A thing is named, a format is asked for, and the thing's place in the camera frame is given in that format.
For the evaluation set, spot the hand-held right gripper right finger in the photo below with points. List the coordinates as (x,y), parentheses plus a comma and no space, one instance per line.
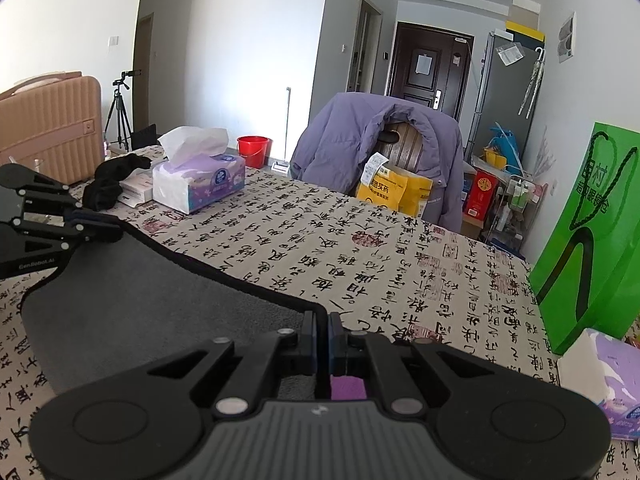
(336,347)

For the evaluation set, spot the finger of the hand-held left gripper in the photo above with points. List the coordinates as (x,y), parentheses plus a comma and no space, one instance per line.
(102,232)
(82,216)

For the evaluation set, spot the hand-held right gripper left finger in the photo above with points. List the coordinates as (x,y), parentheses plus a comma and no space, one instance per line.
(311,342)

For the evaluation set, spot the dark grey towel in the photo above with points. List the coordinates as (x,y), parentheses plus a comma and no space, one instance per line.
(160,300)

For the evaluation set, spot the black crumpled cloth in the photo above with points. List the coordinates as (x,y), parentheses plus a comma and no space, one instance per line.
(107,182)

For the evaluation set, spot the small white box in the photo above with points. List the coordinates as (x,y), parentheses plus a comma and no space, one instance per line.
(137,187)

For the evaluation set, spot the pink ribbed suitcase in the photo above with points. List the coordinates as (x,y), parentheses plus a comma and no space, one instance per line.
(50,125)

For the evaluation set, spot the calligraphy printed tablecloth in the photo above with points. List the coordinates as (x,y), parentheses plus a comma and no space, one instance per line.
(400,270)

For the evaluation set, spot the white purple tissue pack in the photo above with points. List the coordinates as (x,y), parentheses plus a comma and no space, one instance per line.
(600,380)
(200,180)

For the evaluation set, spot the yellow paper bag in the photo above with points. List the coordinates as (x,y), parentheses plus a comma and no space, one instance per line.
(400,190)

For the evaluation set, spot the red plastic bucket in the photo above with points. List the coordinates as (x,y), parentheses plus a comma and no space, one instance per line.
(253,152)

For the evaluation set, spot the red gift box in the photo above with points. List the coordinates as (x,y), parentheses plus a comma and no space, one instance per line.
(479,195)

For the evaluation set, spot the purple padded jacket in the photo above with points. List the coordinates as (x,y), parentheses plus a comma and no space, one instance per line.
(340,135)

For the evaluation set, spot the white flat mop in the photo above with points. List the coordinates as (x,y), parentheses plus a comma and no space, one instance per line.
(286,130)

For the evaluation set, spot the brown wooden chair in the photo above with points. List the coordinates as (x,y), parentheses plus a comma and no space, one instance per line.
(402,145)

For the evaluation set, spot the white storage cart with bottles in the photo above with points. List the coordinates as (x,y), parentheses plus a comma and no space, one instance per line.
(515,205)

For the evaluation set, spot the blue plastic bag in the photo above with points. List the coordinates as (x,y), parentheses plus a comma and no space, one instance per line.
(505,142)

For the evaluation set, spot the green paper bag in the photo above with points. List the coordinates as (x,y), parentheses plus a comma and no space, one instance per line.
(585,240)

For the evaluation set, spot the dark brown entrance door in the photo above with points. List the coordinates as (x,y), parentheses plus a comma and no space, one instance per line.
(430,65)

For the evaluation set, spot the grey refrigerator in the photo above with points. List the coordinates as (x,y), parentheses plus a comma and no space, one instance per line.
(505,90)

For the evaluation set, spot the folded clear umbrella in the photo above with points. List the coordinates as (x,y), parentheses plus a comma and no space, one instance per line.
(531,82)

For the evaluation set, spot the yellow and black box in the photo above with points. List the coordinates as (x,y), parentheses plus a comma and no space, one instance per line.
(525,32)

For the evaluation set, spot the black camera tripod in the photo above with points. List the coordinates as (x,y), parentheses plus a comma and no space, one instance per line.
(119,110)

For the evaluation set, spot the white wall panel box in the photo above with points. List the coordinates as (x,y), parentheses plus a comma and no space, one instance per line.
(565,37)

